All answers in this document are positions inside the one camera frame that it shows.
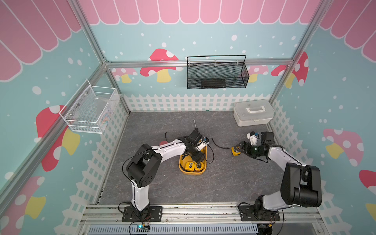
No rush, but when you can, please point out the yellow tape measure in tray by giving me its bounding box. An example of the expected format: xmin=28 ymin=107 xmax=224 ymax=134
xmin=184 ymin=162 xmax=195 ymax=172

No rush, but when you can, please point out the white wire wall basket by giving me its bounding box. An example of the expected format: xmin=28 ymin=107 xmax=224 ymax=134
xmin=59 ymin=80 xmax=120 ymax=134

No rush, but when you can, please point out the black mesh wall basket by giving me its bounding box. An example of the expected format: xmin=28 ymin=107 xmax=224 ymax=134
xmin=186 ymin=55 xmax=250 ymax=89

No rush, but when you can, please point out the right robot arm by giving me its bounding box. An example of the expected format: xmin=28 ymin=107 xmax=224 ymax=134
xmin=232 ymin=132 xmax=322 ymax=220

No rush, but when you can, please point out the green lit circuit board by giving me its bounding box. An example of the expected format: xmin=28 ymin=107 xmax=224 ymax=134
xmin=136 ymin=224 xmax=150 ymax=233

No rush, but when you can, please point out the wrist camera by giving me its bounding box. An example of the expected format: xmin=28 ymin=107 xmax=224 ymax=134
xmin=197 ymin=137 xmax=209 ymax=149
xmin=247 ymin=131 xmax=259 ymax=146

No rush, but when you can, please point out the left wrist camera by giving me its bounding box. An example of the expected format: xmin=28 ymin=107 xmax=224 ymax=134
xmin=197 ymin=137 xmax=209 ymax=149

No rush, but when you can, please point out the yellow storage tray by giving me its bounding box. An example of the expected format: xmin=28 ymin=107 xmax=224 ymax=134
xmin=178 ymin=144 xmax=208 ymax=175

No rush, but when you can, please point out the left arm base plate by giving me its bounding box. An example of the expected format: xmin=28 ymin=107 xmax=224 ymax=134
xmin=121 ymin=206 xmax=163 ymax=222

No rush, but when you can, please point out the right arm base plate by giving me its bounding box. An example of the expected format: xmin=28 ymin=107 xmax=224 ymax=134
xmin=238 ymin=203 xmax=281 ymax=223

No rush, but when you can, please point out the white plastic toolbox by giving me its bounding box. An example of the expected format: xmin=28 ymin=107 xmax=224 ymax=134
xmin=234 ymin=99 xmax=275 ymax=127

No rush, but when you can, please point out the yellow 3m tape measure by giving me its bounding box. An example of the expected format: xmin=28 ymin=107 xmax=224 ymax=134
xmin=211 ymin=137 xmax=241 ymax=157

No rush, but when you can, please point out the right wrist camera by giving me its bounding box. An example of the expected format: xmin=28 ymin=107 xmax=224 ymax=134
xmin=247 ymin=131 xmax=259 ymax=146

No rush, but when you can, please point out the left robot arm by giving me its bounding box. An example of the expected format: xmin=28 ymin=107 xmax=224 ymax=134
xmin=122 ymin=128 xmax=209 ymax=212

